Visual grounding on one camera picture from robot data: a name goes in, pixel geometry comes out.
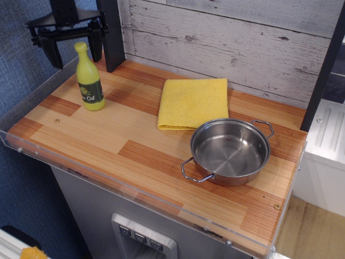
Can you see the black vertical post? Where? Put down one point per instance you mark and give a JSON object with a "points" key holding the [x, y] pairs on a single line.
{"points": [[113, 42], [326, 69]]}

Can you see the black left vertical post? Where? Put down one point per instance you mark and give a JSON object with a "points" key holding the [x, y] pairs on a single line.
{"points": [[113, 42]]}

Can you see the stainless steel pot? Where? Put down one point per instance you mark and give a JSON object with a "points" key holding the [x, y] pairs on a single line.
{"points": [[229, 152]]}

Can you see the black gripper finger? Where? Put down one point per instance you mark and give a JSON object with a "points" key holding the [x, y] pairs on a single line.
{"points": [[95, 34], [49, 45]]}

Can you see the grey toy fridge cabinet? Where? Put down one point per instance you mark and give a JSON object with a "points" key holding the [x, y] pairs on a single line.
{"points": [[93, 204]]}

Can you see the silver dispenser panel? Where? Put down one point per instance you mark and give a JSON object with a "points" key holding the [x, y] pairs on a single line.
{"points": [[138, 241]]}

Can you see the white toy sink unit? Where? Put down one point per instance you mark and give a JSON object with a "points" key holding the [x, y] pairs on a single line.
{"points": [[320, 178]]}

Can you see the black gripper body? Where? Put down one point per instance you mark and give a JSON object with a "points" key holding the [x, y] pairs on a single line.
{"points": [[66, 21]]}

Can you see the yellow-green olive oil bottle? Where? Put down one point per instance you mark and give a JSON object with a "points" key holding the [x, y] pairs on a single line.
{"points": [[88, 80]]}

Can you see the yellow folded cloth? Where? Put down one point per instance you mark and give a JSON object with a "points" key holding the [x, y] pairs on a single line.
{"points": [[188, 103]]}

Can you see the white aluminium frame corner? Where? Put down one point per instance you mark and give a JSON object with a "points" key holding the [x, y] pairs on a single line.
{"points": [[12, 242]]}

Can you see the orange object bottom left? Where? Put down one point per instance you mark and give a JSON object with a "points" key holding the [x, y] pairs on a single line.
{"points": [[32, 253]]}

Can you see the clear acrylic table guard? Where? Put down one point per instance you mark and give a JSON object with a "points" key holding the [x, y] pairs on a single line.
{"points": [[120, 146]]}

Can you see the black right vertical post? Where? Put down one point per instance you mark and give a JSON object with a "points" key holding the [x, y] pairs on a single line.
{"points": [[326, 69]]}

